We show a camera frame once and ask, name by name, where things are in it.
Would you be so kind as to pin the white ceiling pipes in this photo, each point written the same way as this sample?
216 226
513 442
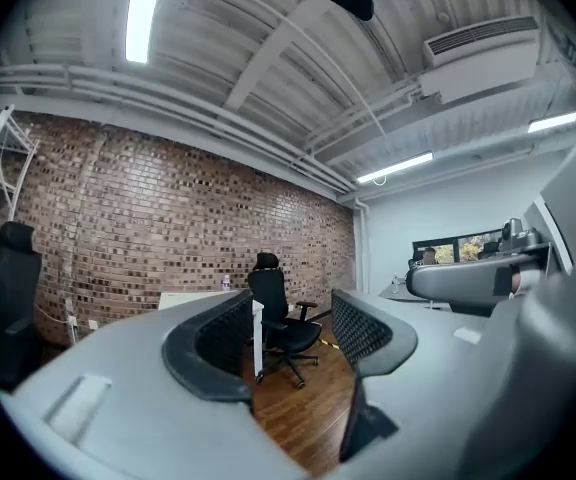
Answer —
118 85

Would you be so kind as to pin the yellow black hazard tape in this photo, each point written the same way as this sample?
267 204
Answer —
329 344

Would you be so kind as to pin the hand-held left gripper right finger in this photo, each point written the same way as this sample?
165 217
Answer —
418 393

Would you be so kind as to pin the long ceiling light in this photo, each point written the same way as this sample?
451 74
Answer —
143 18
553 122
393 168

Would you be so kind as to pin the dark framed window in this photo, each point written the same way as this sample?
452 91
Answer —
468 245

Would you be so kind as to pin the small clear bottle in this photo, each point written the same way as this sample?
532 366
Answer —
226 285

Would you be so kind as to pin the white ceiling air conditioner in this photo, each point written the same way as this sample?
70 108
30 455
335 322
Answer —
478 63

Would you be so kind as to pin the white vertical wall pipes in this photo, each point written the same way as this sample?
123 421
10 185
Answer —
362 248

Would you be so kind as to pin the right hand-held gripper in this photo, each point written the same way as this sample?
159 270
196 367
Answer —
518 238

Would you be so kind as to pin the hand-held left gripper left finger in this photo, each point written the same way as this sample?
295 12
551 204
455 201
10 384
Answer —
133 393

